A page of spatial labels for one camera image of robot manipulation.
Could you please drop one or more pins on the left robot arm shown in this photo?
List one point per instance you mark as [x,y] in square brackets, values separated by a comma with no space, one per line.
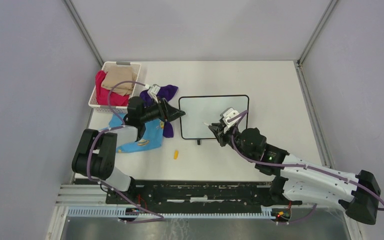
[96,151]

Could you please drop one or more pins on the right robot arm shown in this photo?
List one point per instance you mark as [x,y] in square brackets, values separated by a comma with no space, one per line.
[296,180]

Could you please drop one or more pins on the purple cloth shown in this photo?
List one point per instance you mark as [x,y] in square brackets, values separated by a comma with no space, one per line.
[167,92]

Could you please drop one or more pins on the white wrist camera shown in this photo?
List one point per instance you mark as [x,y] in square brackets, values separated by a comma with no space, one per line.
[153,91]
[229,118]

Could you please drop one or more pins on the blue patterned cloth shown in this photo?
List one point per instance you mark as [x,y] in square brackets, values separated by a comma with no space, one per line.
[151,139]

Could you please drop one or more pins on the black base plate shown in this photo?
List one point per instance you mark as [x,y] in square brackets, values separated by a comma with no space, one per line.
[203,197]

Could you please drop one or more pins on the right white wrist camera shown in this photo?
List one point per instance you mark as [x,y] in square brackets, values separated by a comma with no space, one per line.
[229,118]

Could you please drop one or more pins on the white slotted cable duct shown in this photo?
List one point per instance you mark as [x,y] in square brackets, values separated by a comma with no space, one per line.
[131,213]

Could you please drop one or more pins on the black framed whiteboard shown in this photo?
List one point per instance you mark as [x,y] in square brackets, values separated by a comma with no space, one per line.
[207,109]

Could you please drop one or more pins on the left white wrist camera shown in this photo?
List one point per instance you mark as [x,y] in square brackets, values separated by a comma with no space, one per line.
[153,91]

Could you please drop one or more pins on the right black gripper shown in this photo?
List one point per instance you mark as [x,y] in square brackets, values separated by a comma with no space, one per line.
[218,131]

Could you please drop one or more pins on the red cloth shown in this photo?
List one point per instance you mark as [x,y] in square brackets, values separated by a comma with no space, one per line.
[102,93]

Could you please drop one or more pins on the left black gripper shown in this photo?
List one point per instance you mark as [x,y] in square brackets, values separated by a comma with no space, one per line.
[167,112]

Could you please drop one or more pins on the beige cloth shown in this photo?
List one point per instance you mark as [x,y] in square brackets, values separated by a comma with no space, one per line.
[117,74]

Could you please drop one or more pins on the white plastic basket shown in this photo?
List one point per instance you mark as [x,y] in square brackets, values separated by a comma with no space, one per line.
[114,86]

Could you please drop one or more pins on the orange marker cap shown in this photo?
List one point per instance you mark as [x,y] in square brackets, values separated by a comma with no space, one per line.
[176,154]

